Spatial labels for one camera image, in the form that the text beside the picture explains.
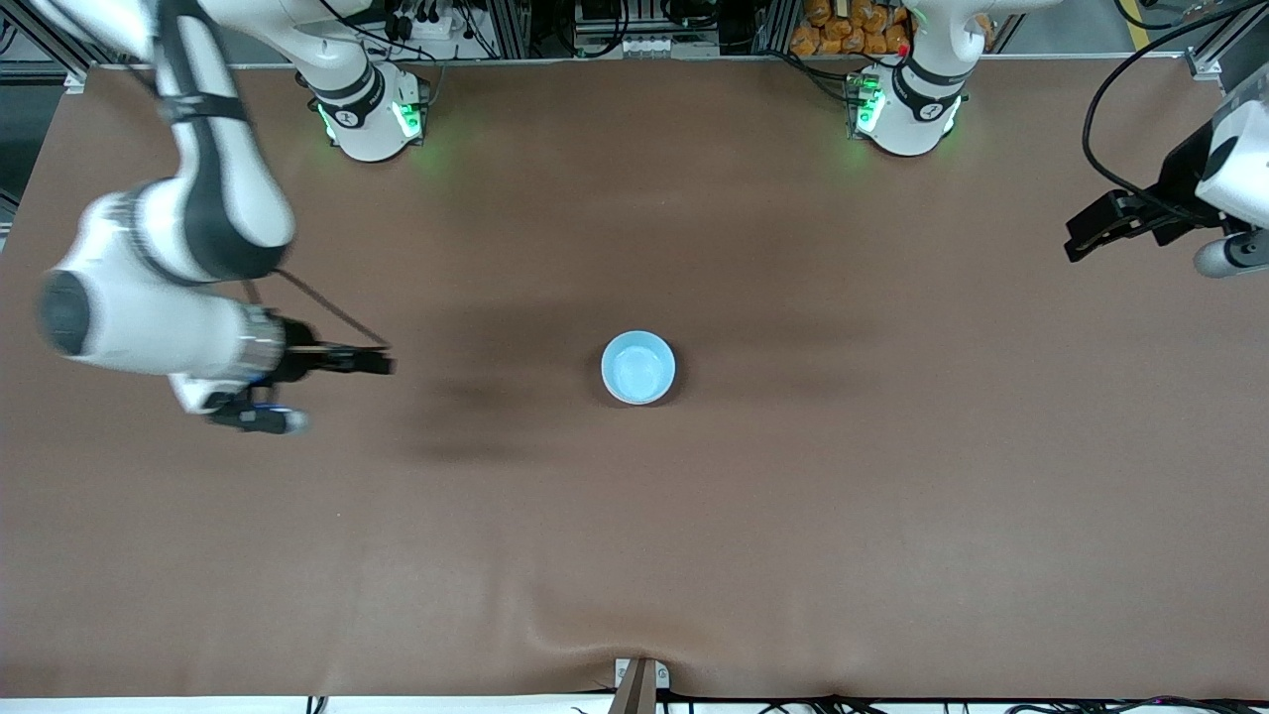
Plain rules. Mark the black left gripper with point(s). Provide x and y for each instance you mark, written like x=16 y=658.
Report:
x=1176 y=191

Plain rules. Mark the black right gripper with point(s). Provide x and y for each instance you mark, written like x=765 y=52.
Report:
x=300 y=359

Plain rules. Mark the blue bowl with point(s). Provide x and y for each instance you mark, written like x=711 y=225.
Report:
x=637 y=365

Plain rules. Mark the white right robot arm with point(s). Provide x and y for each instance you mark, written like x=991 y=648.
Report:
x=149 y=327

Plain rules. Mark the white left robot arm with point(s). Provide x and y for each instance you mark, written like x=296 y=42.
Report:
x=907 y=119

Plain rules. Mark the white power strip with plugs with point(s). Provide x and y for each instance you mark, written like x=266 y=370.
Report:
x=426 y=25

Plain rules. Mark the brown table cloth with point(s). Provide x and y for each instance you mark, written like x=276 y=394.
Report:
x=634 y=555

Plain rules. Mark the white multi-socket strip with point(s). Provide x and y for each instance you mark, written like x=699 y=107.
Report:
x=654 y=45

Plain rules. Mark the aluminium frame post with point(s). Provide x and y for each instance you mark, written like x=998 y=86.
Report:
x=1214 y=55
x=59 y=55

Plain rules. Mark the brown camera pole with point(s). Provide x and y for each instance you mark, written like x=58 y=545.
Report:
x=634 y=696

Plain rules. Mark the small metal bracket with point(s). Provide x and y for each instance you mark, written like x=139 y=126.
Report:
x=662 y=676

